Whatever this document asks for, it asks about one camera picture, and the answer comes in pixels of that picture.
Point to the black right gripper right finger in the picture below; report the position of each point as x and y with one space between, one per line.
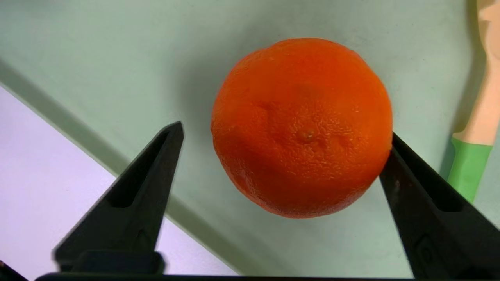
437 218

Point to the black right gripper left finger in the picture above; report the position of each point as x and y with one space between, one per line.
136 210

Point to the orange fruit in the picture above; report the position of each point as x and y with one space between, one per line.
300 128

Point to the light green plastic tray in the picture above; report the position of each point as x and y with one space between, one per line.
117 58

